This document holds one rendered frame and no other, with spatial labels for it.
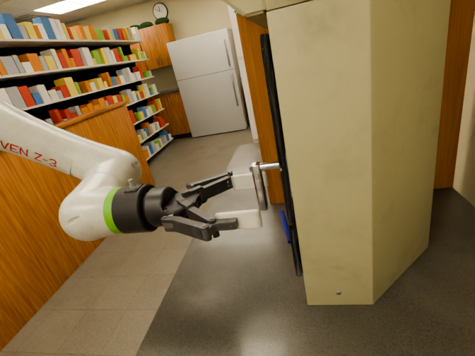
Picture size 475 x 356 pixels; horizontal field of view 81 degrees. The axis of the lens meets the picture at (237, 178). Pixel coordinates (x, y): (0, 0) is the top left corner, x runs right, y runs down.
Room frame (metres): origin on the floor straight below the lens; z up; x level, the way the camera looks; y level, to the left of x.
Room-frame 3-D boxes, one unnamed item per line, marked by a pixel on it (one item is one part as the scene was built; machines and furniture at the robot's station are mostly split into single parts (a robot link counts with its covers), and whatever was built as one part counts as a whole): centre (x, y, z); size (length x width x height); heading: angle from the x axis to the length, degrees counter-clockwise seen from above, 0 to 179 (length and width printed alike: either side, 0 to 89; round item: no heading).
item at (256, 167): (0.42, -0.05, 1.17); 0.05 x 0.03 x 0.10; 75
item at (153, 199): (0.47, 0.12, 1.14); 0.09 x 0.08 x 0.07; 75
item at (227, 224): (0.36, 0.04, 1.14); 0.05 x 0.03 x 0.01; 75
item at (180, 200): (0.41, 0.08, 1.14); 0.11 x 0.01 x 0.04; 34
